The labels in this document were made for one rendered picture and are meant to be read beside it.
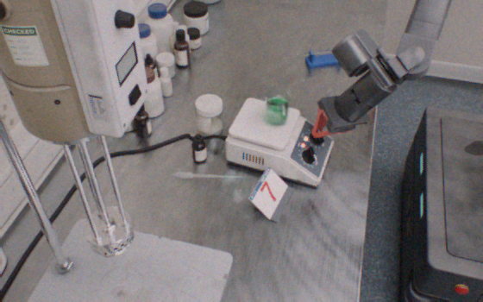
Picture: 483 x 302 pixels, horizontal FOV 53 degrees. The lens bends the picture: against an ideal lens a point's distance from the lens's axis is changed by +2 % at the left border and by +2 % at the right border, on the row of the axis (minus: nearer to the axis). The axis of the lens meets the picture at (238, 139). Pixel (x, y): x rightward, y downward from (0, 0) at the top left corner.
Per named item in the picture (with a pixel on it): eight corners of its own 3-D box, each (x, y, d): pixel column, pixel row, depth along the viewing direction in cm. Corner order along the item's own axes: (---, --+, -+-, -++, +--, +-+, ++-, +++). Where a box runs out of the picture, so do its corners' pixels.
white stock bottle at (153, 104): (169, 110, 113) (165, 72, 105) (149, 122, 110) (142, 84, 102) (153, 97, 116) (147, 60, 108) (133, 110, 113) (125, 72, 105)
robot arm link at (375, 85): (389, 91, 81) (406, 84, 85) (366, 59, 83) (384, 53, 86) (361, 113, 86) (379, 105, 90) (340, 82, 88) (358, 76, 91)
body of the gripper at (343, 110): (314, 103, 91) (338, 80, 86) (349, 98, 97) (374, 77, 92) (329, 132, 89) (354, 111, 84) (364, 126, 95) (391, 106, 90)
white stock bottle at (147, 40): (161, 72, 123) (156, 33, 115) (137, 75, 122) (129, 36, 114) (157, 58, 128) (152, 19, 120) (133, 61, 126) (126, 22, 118)
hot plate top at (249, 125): (301, 113, 101) (301, 110, 100) (284, 151, 93) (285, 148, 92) (247, 99, 104) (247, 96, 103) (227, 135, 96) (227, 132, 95)
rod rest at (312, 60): (340, 55, 129) (341, 43, 127) (345, 62, 127) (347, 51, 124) (304, 60, 127) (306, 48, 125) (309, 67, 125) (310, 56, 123)
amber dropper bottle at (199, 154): (189, 157, 102) (187, 134, 97) (200, 150, 104) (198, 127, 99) (198, 165, 101) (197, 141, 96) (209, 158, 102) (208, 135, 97)
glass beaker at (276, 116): (260, 114, 100) (262, 83, 94) (285, 111, 100) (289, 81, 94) (265, 134, 95) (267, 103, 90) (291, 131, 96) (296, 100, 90)
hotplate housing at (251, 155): (332, 147, 105) (338, 120, 99) (317, 191, 96) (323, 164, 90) (237, 122, 110) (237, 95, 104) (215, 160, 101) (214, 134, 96)
